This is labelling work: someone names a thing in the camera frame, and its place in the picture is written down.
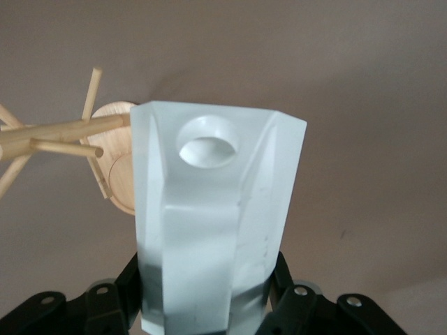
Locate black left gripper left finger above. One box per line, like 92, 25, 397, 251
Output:
0, 252, 145, 335

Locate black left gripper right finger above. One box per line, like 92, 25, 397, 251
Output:
257, 252, 423, 335

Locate white faceted cup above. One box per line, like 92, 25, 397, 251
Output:
129, 100, 309, 335

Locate wooden cup rack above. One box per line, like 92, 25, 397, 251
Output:
0, 67, 136, 216

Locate brown table cover sheet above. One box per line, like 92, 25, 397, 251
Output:
0, 0, 447, 335

